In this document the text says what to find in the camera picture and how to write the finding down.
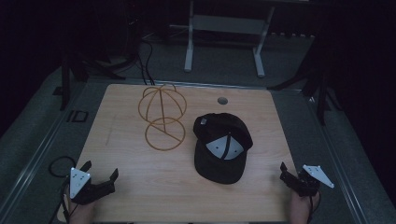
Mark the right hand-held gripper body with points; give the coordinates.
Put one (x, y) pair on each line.
(308, 182)

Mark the person's left hand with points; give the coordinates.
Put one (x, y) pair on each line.
(80, 213)

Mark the black baseball cap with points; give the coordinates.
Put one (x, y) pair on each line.
(218, 169)

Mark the white metal table frame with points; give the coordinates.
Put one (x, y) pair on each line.
(229, 26)

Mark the black tripod stand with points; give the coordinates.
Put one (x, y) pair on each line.
(314, 84)
(93, 67)

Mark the person's right hand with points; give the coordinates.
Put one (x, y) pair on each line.
(300, 210)

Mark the grey table grommet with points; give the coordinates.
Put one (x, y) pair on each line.
(222, 100)

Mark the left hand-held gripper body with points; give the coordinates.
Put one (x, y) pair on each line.
(79, 183)

